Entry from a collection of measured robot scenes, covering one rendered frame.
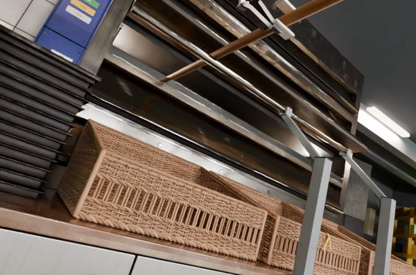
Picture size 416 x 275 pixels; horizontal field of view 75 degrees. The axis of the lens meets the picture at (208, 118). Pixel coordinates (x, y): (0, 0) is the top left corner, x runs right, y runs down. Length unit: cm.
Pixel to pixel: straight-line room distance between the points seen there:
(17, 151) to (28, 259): 25
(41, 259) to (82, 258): 7
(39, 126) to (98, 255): 32
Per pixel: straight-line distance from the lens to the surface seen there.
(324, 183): 97
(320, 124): 188
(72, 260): 63
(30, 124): 74
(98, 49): 121
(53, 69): 76
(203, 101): 136
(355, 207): 603
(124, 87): 121
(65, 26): 119
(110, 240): 63
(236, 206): 84
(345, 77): 240
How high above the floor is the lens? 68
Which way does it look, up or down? 17 degrees up
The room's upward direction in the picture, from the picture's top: 19 degrees clockwise
